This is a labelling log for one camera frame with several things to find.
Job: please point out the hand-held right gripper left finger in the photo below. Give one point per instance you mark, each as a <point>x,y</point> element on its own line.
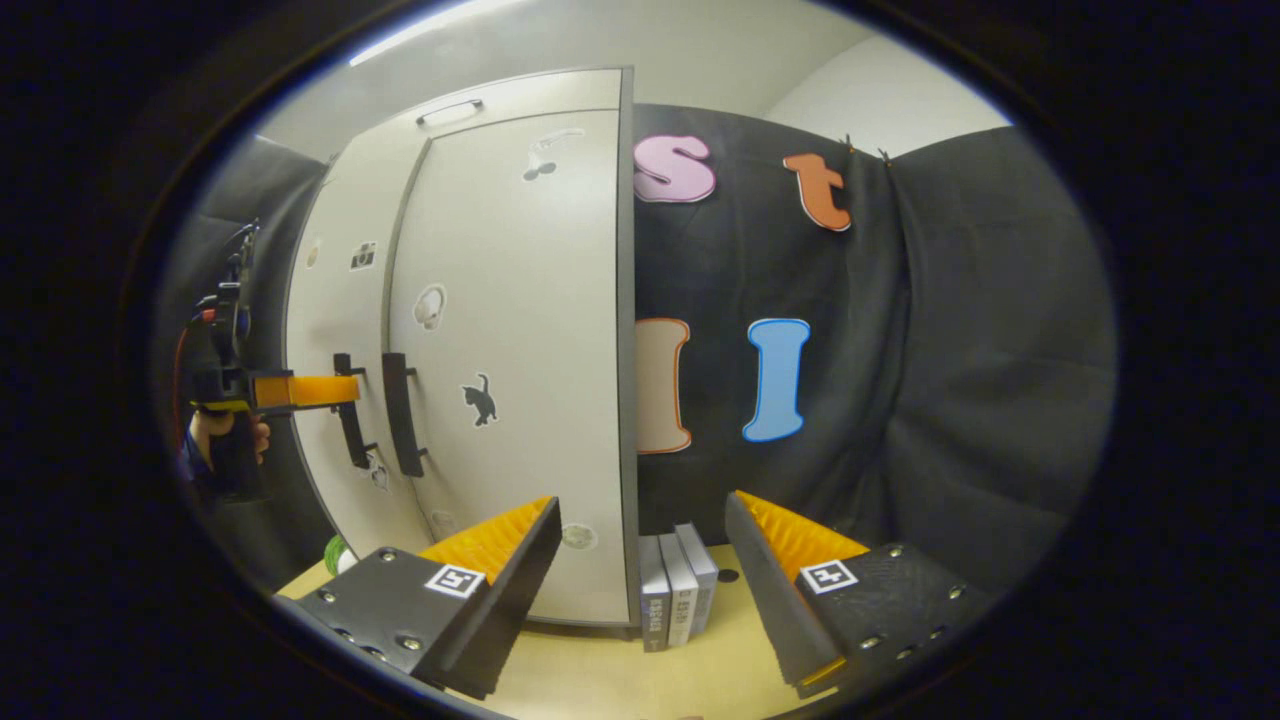
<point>510,600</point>

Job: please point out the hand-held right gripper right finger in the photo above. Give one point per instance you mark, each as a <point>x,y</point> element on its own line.
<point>770,600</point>

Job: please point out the camera sticker white cabinet door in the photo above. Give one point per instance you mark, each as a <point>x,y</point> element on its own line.
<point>330,300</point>

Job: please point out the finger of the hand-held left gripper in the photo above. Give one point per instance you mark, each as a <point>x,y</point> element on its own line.
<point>310,390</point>

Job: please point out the white and grey shoe cabinet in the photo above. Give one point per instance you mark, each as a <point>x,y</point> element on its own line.
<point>628,300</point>

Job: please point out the light grey book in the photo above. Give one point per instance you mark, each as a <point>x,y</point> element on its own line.
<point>682,600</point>

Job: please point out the cat sticker white cabinet door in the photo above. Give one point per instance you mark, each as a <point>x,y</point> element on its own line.
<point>540,350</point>

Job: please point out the white cabinet drawer front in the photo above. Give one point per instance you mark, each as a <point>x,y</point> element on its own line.
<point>550,92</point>

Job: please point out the watermelon slice plush toy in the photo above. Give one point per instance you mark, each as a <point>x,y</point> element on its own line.
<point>335,555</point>

